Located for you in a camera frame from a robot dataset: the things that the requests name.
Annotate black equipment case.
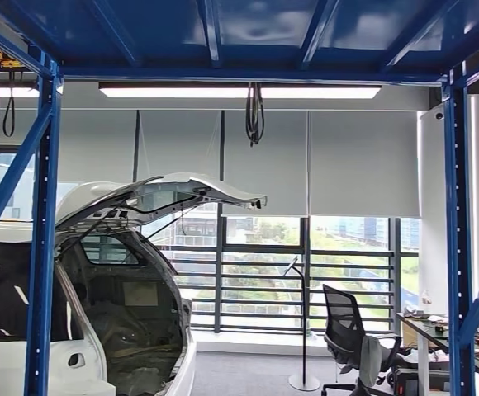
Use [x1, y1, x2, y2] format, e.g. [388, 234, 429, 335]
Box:
[392, 367, 451, 396]

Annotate grey window railing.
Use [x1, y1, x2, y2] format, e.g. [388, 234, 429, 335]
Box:
[161, 244, 420, 333]

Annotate black hanging cable bundle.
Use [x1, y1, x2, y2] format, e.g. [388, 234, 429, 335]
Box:
[245, 82, 266, 148]

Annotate blue steel shelf rack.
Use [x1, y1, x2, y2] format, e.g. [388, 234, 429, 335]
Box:
[0, 0, 479, 396]

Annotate black pole floor stand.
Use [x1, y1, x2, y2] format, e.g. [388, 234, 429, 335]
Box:
[283, 255, 320, 393]

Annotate grey cloth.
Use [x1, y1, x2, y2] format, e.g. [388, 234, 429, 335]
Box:
[358, 335, 383, 390]

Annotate white car body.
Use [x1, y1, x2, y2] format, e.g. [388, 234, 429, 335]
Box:
[0, 221, 197, 396]

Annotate long white ceiling lamp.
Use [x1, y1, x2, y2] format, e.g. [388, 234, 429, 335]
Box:
[0, 86, 41, 100]
[98, 82, 383, 101]

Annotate white car tailgate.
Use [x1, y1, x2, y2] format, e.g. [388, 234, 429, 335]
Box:
[55, 172, 268, 242]

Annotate dark top desk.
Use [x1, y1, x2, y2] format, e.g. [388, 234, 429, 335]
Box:
[396, 311, 479, 396]

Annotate grey roller blind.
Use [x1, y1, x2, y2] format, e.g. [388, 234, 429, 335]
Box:
[224, 111, 309, 217]
[139, 111, 220, 182]
[309, 111, 421, 219]
[58, 109, 135, 187]
[0, 108, 38, 148]

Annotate black mesh office chair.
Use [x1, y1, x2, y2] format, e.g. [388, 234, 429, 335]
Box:
[321, 284, 406, 396]

